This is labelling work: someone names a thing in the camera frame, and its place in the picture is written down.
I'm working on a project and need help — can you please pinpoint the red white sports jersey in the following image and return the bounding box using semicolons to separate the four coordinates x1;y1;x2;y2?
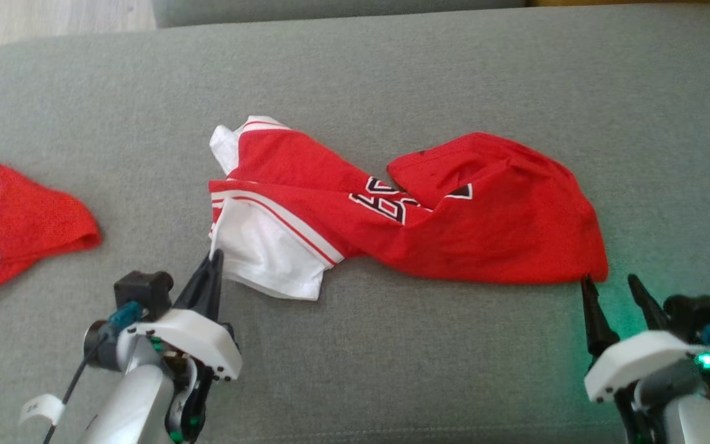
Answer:
208;115;610;302

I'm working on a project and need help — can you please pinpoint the left camera cable teal connector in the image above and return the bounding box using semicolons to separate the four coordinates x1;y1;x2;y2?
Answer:
42;301;144;444

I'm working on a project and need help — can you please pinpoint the black round left gripper motor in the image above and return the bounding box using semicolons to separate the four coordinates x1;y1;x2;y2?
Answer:
84;319;123;372

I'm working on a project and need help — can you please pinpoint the red shorts white side stripe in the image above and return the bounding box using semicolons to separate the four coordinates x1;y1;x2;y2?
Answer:
0;155;102;295

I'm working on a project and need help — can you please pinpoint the grey sofa back cushion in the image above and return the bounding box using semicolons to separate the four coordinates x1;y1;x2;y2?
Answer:
152;0;529;28

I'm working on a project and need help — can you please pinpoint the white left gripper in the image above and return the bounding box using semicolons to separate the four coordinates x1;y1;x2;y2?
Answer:
118;249;243;444

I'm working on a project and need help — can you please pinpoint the grey sofa seat cushion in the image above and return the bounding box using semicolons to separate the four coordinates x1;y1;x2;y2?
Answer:
0;3;710;444

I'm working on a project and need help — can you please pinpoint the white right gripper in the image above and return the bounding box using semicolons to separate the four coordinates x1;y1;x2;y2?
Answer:
580;274;704;444

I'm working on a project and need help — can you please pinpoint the white cable label tag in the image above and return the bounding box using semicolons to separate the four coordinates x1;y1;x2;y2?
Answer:
19;393;66;426

